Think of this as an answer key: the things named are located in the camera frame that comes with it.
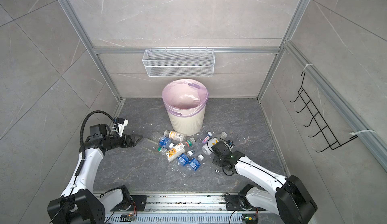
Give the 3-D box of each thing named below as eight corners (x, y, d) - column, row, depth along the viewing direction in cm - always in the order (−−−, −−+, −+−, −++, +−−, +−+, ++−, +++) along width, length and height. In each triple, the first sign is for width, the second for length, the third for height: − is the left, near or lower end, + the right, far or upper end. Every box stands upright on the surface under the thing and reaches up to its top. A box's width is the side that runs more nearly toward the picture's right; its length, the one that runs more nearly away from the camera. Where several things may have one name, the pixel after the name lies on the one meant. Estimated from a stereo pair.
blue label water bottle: (168, 169, 84) (167, 166, 81) (187, 149, 91) (187, 146, 89) (175, 176, 81) (174, 173, 79) (194, 155, 89) (194, 152, 86)
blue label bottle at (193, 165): (183, 180, 82) (182, 177, 78) (178, 171, 85) (177, 168, 81) (206, 164, 87) (207, 160, 83) (201, 156, 90) (201, 152, 86)
